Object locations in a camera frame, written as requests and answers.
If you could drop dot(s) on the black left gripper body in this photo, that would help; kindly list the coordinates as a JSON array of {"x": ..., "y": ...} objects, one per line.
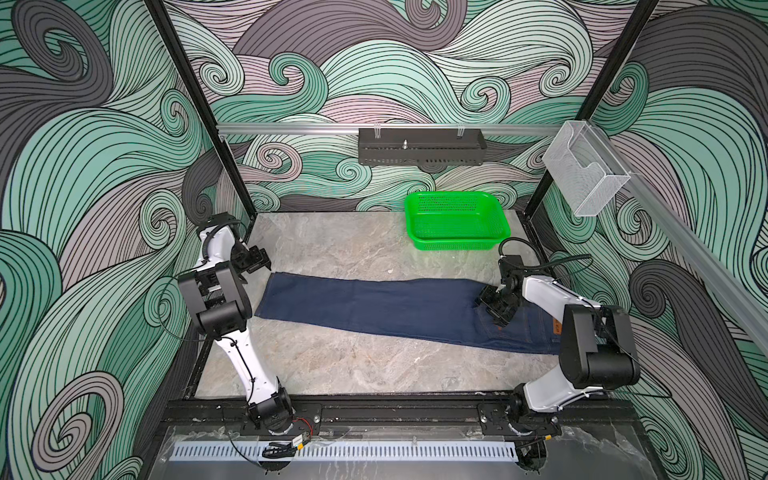
[{"x": 248, "y": 261}]

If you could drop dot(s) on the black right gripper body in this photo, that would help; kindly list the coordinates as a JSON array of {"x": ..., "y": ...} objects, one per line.
[{"x": 498, "y": 305}]

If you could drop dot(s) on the dark blue denim trousers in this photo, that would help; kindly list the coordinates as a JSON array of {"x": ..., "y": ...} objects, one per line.
[{"x": 438, "y": 310}]

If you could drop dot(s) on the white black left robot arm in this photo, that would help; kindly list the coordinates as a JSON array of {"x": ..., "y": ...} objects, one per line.
[{"x": 220, "y": 309}]

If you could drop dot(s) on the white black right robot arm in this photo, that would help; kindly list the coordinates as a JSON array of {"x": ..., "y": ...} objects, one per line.
[{"x": 597, "y": 351}]

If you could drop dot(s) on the green plastic laundry basket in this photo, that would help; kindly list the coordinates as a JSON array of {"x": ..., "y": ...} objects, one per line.
[{"x": 455, "y": 221}]

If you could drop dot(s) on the aluminium rail back wall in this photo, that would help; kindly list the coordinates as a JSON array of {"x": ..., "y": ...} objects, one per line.
[{"x": 328, "y": 129}]

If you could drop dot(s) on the aluminium rail wall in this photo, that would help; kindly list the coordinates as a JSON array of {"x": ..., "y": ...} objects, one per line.
[
  {"x": 328, "y": 129},
  {"x": 716, "y": 218}
]

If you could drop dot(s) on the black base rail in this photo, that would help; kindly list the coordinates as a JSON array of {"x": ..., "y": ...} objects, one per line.
[{"x": 500, "y": 413}]

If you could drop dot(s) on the clear plastic wall holder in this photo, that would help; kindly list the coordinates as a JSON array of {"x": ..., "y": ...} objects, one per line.
[{"x": 585, "y": 167}]

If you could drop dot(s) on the black corner frame post left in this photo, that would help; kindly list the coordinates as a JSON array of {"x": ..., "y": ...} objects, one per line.
[{"x": 174, "y": 47}]

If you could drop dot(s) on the black corner frame post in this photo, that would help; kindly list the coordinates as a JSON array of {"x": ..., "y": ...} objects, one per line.
[
  {"x": 174, "y": 47},
  {"x": 615, "y": 61}
]

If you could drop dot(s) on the white slotted cable duct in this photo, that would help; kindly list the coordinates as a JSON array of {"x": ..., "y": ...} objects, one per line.
[{"x": 356, "y": 450}]

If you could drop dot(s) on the aluminium rail right wall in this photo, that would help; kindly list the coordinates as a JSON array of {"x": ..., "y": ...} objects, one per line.
[{"x": 716, "y": 218}]

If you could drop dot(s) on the black corner frame post right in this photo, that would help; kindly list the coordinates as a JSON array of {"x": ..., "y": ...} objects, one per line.
[{"x": 615, "y": 61}]

